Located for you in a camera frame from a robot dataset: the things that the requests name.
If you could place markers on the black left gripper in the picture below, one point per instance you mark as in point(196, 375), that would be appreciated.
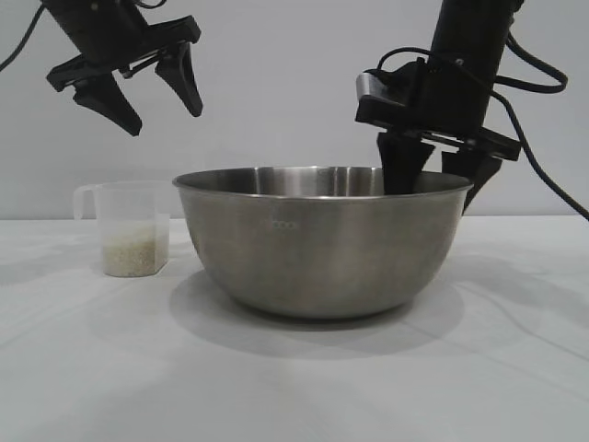
point(101, 37)

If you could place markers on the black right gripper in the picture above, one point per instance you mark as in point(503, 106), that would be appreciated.
point(465, 96)

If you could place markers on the translucent plastic measuring cup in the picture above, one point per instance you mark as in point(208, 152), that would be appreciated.
point(133, 207)

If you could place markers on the stainless steel mixing bowl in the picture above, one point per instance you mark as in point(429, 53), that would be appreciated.
point(322, 248)

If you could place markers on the white rice grains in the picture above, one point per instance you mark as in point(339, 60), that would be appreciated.
point(135, 251)

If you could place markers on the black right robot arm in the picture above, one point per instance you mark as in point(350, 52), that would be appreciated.
point(474, 27)

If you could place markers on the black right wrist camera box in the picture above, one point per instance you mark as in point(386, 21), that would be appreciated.
point(396, 101)

